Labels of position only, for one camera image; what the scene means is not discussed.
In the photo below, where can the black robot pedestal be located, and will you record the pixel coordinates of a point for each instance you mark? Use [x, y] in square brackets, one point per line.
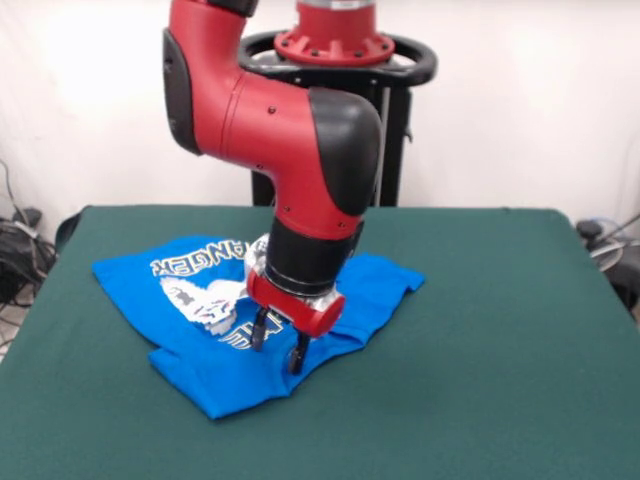
[400, 125]

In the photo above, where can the blue printed T-shirt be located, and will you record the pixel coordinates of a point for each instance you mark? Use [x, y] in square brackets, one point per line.
[225, 380]

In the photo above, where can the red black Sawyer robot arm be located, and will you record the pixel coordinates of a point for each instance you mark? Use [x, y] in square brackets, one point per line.
[260, 135]

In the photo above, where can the dark green table cloth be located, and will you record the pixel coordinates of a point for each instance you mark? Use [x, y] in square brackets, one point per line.
[475, 375]

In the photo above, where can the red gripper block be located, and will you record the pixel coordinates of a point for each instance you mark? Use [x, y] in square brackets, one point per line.
[295, 310]

